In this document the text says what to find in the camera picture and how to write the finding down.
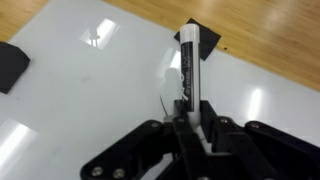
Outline white whiteboard sheet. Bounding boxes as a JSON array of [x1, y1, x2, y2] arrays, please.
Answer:
[[0, 0, 320, 180]]

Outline black tape corner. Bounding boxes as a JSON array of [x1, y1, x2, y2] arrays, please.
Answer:
[[0, 42, 30, 94], [174, 18, 221, 61]]

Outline black tape corner far left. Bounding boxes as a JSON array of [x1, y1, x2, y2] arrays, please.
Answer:
[[0, 42, 30, 94]]

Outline black tape corner far right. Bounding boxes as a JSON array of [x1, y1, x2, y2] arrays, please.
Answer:
[[174, 18, 221, 61]]

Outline white black marker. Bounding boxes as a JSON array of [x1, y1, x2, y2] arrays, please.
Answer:
[[180, 24, 200, 129]]

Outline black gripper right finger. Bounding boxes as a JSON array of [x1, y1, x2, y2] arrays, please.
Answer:
[[200, 100, 320, 180]]

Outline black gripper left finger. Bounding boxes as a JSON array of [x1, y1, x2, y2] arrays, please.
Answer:
[[80, 100, 209, 180]]

